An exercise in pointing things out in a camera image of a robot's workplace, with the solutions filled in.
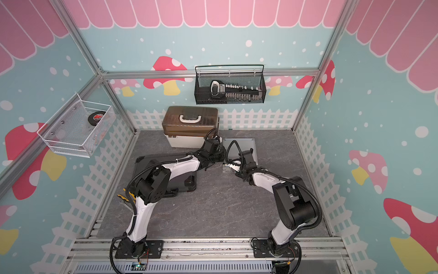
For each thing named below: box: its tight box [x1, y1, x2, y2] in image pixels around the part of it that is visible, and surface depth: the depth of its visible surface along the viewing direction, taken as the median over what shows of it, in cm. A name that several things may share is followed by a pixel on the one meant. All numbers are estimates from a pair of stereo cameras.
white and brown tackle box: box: [161, 106, 220, 149], surface depth 102 cm
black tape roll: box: [87, 110, 107, 127], surface depth 81 cm
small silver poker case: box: [222, 137, 258, 166], surface depth 80 cm
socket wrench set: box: [210, 79, 261, 101], surface depth 91 cm
